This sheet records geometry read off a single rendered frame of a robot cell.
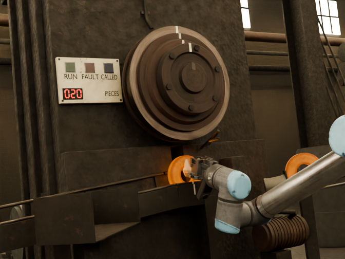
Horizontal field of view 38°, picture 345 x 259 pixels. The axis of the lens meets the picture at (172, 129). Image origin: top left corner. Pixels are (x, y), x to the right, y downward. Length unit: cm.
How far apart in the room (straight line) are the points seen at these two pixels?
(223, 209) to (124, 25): 89
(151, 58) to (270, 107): 860
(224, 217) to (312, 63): 466
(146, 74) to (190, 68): 18
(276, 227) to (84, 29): 109
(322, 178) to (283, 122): 902
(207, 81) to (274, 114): 855
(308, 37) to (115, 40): 445
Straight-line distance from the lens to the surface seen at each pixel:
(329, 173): 167
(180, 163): 203
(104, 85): 204
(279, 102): 1068
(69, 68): 200
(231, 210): 177
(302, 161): 218
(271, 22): 1106
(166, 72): 192
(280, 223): 209
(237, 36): 247
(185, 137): 202
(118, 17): 217
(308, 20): 645
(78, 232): 145
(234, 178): 174
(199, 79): 199
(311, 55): 632
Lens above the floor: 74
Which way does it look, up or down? 5 degrees up
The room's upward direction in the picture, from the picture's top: 6 degrees counter-clockwise
